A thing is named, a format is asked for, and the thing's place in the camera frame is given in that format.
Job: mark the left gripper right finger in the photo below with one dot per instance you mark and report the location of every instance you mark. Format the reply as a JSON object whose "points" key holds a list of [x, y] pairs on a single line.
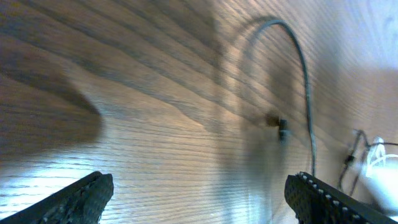
{"points": [[315, 202]]}

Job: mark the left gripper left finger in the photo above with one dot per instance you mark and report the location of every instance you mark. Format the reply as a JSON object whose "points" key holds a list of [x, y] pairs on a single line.
{"points": [[81, 202]]}

